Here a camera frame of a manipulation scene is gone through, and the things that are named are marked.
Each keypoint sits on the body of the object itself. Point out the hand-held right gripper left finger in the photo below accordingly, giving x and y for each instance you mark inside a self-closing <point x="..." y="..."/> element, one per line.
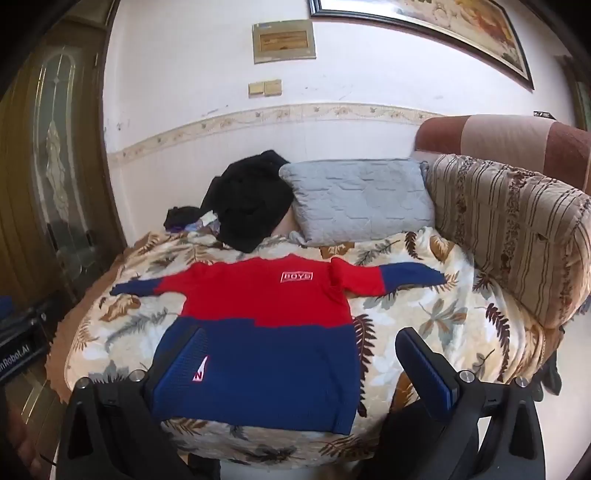
<point x="175" y="369"/>

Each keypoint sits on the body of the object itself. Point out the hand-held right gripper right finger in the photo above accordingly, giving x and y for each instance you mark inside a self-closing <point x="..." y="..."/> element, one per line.
<point x="431" y="374"/>

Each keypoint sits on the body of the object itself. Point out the red and blue sweater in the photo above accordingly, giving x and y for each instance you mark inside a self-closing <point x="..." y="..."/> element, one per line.
<point x="277" y="300"/>

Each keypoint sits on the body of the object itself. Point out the leaf print blanket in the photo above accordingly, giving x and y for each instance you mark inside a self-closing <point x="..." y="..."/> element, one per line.
<point x="438" y="314"/>

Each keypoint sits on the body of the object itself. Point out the small dark cloth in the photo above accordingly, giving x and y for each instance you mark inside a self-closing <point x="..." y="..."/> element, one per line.
<point x="181" y="218"/>

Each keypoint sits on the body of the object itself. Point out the white and purple cloth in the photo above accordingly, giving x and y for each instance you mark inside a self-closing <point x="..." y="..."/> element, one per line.
<point x="207" y="220"/>

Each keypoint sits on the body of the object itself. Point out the striped beige sofa cushion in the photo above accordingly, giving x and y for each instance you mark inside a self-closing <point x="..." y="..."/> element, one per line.
<point x="512" y="230"/>

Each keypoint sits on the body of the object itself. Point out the black garment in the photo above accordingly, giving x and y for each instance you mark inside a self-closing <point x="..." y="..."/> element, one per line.
<point x="251" y="203"/>

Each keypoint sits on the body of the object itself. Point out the grey quilted pillow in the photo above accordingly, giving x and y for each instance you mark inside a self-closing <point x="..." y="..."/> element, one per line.
<point x="360" y="198"/>

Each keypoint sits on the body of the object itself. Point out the wooden door with glass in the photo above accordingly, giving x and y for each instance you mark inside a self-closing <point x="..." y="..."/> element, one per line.
<point x="55" y="138"/>

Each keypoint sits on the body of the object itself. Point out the brown sofa backrest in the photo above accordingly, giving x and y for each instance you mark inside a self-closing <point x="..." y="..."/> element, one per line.
<point x="498" y="134"/>

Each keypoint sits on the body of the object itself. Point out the beige light switch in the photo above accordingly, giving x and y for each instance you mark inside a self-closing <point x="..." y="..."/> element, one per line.
<point x="265" y="88"/>

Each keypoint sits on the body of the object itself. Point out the framed wall painting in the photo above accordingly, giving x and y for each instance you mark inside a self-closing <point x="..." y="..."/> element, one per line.
<point x="461" y="23"/>

